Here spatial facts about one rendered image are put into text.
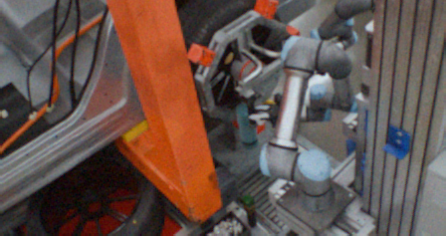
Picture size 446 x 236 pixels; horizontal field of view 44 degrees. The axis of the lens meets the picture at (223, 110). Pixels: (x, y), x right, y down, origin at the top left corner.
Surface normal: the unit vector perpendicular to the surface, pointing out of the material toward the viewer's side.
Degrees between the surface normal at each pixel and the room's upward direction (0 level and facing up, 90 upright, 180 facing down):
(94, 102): 90
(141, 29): 90
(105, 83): 90
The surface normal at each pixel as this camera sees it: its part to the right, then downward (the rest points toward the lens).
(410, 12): -0.71, 0.56
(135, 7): 0.65, 0.47
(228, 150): -0.14, -0.70
